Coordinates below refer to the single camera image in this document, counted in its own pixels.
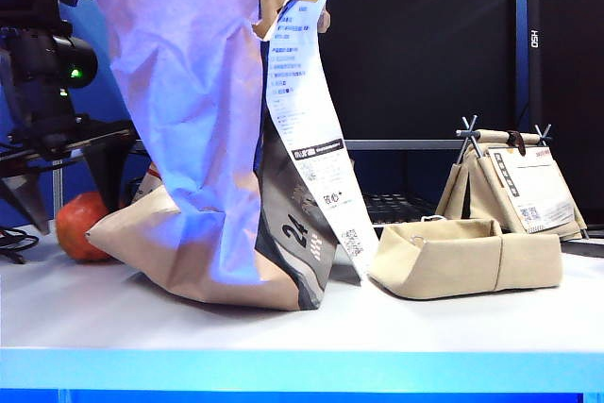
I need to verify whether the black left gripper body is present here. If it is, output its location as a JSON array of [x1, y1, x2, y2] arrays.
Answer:
[[0, 112, 139, 177]]

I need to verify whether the orange fruit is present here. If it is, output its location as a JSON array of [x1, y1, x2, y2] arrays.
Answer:
[[55, 191, 117, 263]]

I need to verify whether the black HSD monitor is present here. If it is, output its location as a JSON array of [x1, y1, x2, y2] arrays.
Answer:
[[527, 0, 604, 225]]

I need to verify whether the long white printed receipt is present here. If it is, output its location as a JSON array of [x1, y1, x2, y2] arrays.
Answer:
[[261, 0, 381, 281]]

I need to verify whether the black monitor stand base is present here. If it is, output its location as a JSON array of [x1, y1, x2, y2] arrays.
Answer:
[[560, 228, 604, 259]]

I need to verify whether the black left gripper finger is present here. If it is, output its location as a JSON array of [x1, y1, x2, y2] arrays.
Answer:
[[82, 136, 139, 213], [0, 172, 52, 236]]

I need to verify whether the blue office partition panel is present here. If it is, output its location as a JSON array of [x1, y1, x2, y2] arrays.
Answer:
[[0, 197, 43, 230], [515, 0, 529, 130], [59, 0, 143, 209]]

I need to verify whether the white desk calendar card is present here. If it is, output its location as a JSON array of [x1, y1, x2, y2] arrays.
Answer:
[[486, 146, 576, 235]]

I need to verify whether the black keyboard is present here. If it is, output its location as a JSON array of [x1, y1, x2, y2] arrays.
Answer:
[[362, 193, 439, 226]]

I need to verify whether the large black monitor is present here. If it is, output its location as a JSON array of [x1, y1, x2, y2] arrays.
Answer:
[[325, 0, 518, 153]]

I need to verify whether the brown printed paper bag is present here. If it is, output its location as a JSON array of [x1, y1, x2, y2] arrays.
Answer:
[[84, 0, 353, 312]]

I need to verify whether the beige fabric tent organizer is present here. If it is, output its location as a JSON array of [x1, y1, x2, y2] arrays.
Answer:
[[434, 114, 590, 241]]

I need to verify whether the beige fabric tray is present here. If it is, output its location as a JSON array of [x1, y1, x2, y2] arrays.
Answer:
[[367, 218, 564, 301]]

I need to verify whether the black cable bundle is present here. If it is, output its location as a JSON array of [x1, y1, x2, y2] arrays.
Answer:
[[0, 227, 40, 266]]

